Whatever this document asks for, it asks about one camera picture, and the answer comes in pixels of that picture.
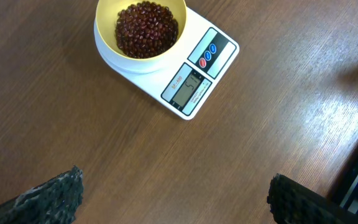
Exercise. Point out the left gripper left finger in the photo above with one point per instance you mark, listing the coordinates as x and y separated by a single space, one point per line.
54 201

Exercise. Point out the red beans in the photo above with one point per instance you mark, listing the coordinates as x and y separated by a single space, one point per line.
145 30

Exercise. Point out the yellow plastic bowl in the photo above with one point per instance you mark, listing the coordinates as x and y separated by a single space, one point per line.
106 18

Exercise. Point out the white digital kitchen scale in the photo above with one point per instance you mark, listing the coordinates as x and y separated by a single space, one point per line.
183 81

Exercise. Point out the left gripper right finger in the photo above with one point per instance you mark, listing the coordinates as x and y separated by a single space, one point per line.
292 203

